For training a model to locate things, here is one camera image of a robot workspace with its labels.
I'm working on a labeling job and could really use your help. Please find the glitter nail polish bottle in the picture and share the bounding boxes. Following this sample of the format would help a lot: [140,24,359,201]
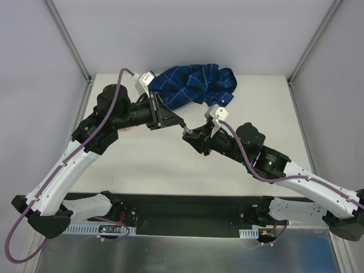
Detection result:
[183,127,195,136]

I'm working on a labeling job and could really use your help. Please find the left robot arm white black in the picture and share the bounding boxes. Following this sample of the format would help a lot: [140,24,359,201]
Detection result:
[11,84,185,239]

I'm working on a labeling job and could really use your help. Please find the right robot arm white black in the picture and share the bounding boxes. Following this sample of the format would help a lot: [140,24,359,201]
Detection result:
[183,121,363,242]

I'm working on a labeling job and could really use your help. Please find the mannequin hand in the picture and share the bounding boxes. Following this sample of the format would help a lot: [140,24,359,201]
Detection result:
[118,126,134,133]

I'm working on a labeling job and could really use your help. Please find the blue plaid shirt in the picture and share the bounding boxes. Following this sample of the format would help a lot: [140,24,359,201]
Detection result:
[148,64,237,110]

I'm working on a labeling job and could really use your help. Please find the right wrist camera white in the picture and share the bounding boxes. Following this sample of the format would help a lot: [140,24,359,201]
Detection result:
[204,104,228,132]

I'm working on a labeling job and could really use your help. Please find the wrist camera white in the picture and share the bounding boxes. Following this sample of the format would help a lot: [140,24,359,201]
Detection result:
[132,71,156,98]
[204,104,228,132]

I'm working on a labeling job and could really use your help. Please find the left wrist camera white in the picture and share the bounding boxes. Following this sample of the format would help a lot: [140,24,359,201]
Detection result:
[132,71,156,98]

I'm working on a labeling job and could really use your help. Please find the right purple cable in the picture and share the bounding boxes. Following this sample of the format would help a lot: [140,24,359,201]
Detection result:
[221,121,364,213]

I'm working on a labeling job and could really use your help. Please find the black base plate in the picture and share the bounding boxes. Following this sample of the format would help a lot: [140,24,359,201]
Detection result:
[65,192,274,237]

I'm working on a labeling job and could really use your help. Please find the right white cable duct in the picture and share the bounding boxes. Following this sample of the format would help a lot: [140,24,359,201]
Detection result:
[239,228,259,239]

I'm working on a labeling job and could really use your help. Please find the white cable duct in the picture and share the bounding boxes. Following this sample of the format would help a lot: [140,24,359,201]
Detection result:
[63,224,137,235]
[239,228,259,239]

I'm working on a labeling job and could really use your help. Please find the left white cable duct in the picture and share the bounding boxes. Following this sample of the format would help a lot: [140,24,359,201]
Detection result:
[63,224,137,235]

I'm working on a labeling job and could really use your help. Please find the left aluminium frame post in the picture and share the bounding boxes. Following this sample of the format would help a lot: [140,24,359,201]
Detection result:
[42,0,92,83]

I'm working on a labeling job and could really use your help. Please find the aluminium frame post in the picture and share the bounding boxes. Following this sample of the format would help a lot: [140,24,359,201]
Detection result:
[42,0,92,83]
[286,0,345,85]

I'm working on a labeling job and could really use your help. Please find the right aluminium frame post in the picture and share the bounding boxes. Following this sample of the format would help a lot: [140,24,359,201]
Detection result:
[286,0,345,85]

